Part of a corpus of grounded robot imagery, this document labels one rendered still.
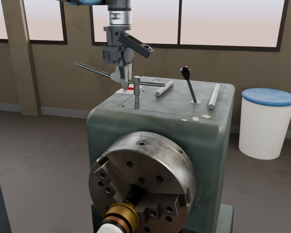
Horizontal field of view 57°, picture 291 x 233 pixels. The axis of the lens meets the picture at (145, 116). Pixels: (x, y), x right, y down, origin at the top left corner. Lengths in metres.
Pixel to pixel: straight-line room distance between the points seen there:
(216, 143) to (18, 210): 2.09
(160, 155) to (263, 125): 2.48
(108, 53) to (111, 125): 0.24
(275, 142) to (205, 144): 2.49
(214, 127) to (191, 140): 0.08
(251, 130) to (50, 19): 3.00
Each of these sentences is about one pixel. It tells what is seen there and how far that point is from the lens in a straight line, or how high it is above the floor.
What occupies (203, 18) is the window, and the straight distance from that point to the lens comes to 3.53.
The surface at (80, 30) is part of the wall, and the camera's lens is 3.98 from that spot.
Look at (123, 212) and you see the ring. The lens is 0.71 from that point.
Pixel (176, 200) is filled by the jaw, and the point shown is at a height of 1.13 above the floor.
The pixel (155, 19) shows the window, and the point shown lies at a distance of 3.60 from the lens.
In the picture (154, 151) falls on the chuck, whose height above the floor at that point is 1.23.
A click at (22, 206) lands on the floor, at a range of 2.68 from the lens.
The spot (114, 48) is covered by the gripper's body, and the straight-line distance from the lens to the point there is 0.89.
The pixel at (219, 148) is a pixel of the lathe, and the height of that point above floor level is 1.20.
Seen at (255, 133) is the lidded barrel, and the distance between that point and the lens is 3.21.
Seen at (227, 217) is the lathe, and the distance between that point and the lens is 1.61.
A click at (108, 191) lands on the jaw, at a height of 1.13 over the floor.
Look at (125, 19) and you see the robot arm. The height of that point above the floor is 1.56.
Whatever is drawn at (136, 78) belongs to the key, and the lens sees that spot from 0.90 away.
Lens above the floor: 1.59
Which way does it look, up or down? 22 degrees down
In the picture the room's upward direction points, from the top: straight up
